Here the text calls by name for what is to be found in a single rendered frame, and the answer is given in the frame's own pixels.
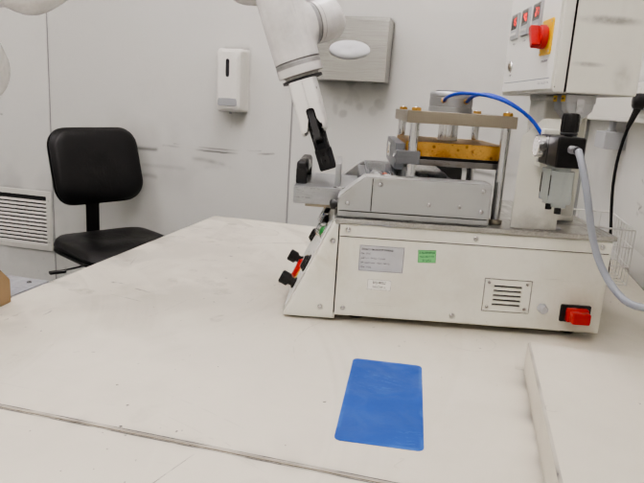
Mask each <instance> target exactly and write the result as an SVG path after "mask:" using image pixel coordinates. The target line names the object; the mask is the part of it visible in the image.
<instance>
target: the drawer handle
mask: <svg viewBox="0 0 644 483"><path fill-rule="evenodd" d="M311 169H312V156H311V155H310V154H304V155H303V156H302V157H301V158H300V160H299V161H298V162H297V167H296V183H305V184H306V183H307V181H308V174H311Z"/></svg>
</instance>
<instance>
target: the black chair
mask: <svg viewBox="0 0 644 483"><path fill-rule="evenodd" d="M47 152H48V158H49V164H50V169H51V175H52V180H53V186H54V190H55V194H56V196H57V198H58V199H59V200H60V201H61V202H62V203H64V204H67V205H83V204H85V206H86V232H79V233H70V234H64V235H60V236H58V237H57V238H56V240H55V242H54V251H55V252H56V253H57V254H59V255H60V256H62V257H64V258H66V259H68V260H70V261H72V262H74V263H76V264H79V265H80V266H76V267H71V268H67V269H62V270H53V271H49V274H50V275H54V274H62V273H66V271H68V270H72V269H77V268H81V267H88V266H91V265H94V264H96V263H99V262H101V261H104V260H106V259H108V258H111V257H113V256H116V255H118V254H121V253H123V252H126V251H128V250H130V249H132V248H135V247H137V246H140V245H142V244H145V243H147V242H151V241H154V240H156V239H159V238H161V237H164V236H165V235H162V234H159V233H157V232H154V231H151V230H149V229H147V228H143V227H122V228H113V229H104V230H100V206H99V203H104V202H113V201H123V200H129V199H132V198H134V197H136V196H137V195H138V194H139V193H140V191H141V189H142V186H143V176H142V171H141V165H140V159H139V153H138V148H137V143H136V140H135V138H134V137H133V135H132V134H131V133H130V132H129V131H127V130H126V129H124V128H121V127H61V128H57V129H55V130H53V131H52V132H51V133H50V135H49V136H48V139H47Z"/></svg>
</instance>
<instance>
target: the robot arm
mask: <svg viewBox="0 0 644 483"><path fill-rule="evenodd" d="M66 1H68V0H0V8H7V9H10V10H12V11H14V12H18V13H21V14H25V15H40V14H43V13H46V12H50V11H52V10H53V9H55V8H57V7H59V6H60V5H62V4H63V3H65V2H66ZM234 1H236V2H237V3H239V4H242V5H246V6H257V7H258V10H259V14H260V17H261V20H262V23H263V26H264V32H265V35H266V39H267V42H268V45H269V49H270V52H271V54H272V58H273V61H274V64H275V68H276V71H277V75H278V78H279V81H286V82H285V83H283V86H289V90H290V95H291V98H292V102H293V105H294V109H295V113H296V116H297V120H298V124H299V127H300V130H301V134H302V136H304V137H306V136H308V135H309V133H308V131H309V132H310V137H311V139H312V142H313V146H314V149H315V156H316V159H317V163H318V166H319V169H320V171H321V172H323V171H326V170H329V169H333V168H335V165H336V163H335V159H334V154H333V150H332V147H330V144H329V140H328V136H327V133H326V129H327V128H328V120H327V115H326V110H325V106H324V103H323V99H322V95H321V92H320V88H319V85H318V81H317V77H320V76H322V75H323V74H322V72H318V70H321V69H323V65H322V62H321V58H320V56H319V52H318V48H317V44H320V43H324V42H328V41H331V40H334V39H336V38H338V37H340V36H341V35H342V33H343V32H344V29H345V25H346V20H345V15H344V12H343V10H342V9H341V7H340V6H339V4H338V3H337V2H336V0H234ZM10 77H11V68H10V63H9V60H8V57H7V55H6V53H5V51H4V49H3V47H2V45H1V43H0V96H1V95H2V94H3V93H4V92H5V90H6V89H7V87H8V84H9V81H10Z"/></svg>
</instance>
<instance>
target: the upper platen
mask: <svg viewBox="0 0 644 483"><path fill-rule="evenodd" d="M457 134H458V126H449V125H439V127H438V137H427V136H419V142H418V151H419V152H420V153H421V155H420V164H419V165H424V166H438V167H453V168H468V169H482V170H496V164H497V157H498V149H499V145H496V144H493V143H489V142H486V141H482V140H473V139H457ZM397 138H399V139H400V140H401V141H403V142H404V143H405V150H408V142H409V135H397Z"/></svg>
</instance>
